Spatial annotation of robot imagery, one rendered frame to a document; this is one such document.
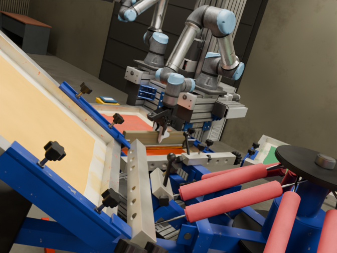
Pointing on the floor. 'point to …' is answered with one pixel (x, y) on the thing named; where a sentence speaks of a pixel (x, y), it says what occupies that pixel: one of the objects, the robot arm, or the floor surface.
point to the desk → (25, 32)
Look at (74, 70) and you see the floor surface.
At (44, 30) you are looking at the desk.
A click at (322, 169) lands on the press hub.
